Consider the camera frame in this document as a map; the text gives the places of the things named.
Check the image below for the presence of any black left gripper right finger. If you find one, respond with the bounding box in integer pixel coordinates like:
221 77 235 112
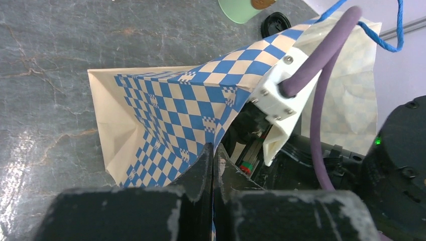
213 145 380 240

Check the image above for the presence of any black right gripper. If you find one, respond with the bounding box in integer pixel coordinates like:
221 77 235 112
221 103 363 190

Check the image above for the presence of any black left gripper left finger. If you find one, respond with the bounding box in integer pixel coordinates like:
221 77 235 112
34 143 214 240

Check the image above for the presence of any checkered paper takeout bag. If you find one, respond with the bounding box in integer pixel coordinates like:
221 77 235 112
87 0 405 189

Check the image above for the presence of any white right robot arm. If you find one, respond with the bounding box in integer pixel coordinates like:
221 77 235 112
222 96 425 240

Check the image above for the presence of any black spare cup lid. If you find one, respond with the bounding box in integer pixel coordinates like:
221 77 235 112
260 12 291 39

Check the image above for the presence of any green straw holder cup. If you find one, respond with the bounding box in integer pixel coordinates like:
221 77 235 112
218 0 276 24

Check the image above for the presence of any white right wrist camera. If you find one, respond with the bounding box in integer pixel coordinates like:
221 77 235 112
249 47 321 167

